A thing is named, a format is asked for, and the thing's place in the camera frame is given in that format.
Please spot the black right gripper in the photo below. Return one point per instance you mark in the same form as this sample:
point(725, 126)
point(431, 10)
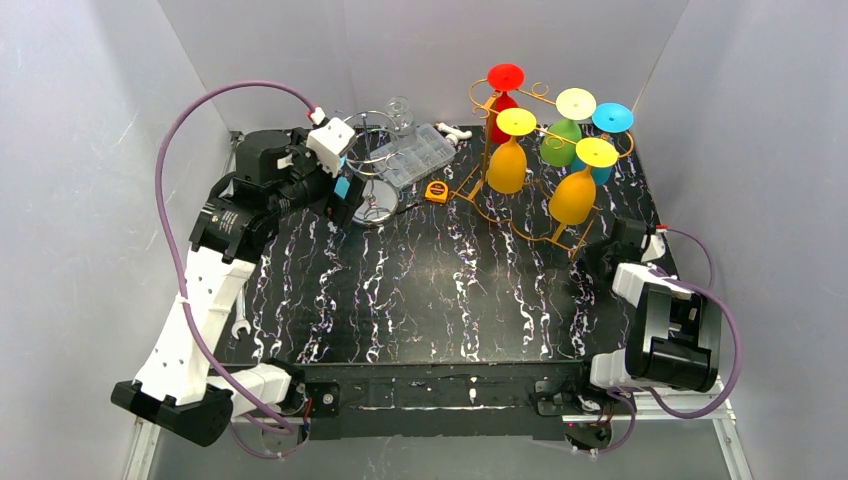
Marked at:
point(597, 253)

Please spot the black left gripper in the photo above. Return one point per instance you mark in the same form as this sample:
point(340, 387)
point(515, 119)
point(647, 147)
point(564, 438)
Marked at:
point(338, 203)

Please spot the orange plastic goblet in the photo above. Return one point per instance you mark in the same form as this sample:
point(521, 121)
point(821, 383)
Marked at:
point(507, 166)
point(574, 197)

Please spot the chrome spiral glass rack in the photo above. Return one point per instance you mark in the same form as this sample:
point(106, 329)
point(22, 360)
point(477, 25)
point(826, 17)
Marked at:
point(380, 199)

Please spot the clear glass wine glass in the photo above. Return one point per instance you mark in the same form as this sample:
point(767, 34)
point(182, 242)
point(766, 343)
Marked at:
point(398, 110)

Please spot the gold wire glass rack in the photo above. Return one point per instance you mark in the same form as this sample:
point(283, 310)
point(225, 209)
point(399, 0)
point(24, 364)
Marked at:
point(526, 213)

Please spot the green plastic goblet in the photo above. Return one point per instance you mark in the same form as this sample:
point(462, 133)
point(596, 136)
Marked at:
point(558, 147)

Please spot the blue plastic goblet back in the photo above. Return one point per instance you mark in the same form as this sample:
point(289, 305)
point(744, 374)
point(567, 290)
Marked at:
point(595, 153)

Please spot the blue plastic goblet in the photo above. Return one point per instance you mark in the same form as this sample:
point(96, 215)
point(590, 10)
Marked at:
point(342, 183)
point(595, 153)

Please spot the red plastic goblet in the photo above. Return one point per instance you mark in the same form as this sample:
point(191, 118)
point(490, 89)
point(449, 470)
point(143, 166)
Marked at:
point(503, 78)

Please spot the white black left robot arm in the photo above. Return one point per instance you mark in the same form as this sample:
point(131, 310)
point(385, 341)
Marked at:
point(181, 387)

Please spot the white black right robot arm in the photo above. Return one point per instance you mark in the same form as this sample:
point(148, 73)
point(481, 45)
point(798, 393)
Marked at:
point(674, 336)

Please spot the yellow tape measure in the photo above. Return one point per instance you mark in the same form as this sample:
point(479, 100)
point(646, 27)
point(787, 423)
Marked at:
point(437, 192)

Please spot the clear plastic parts box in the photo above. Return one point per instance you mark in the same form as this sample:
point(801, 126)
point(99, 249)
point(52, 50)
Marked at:
point(402, 168)

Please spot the white small tool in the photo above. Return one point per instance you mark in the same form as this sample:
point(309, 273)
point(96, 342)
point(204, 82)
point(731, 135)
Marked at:
point(452, 134)

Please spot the silver open-end wrench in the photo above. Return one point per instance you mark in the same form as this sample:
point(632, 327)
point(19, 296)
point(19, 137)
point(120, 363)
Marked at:
point(241, 325)

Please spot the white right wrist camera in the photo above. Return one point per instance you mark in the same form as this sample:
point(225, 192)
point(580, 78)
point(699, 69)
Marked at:
point(654, 245)

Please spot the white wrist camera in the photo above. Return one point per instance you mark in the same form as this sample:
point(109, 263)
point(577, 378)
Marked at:
point(330, 139)
point(654, 245)

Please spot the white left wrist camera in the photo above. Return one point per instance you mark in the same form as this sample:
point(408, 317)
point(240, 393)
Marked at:
point(330, 139)

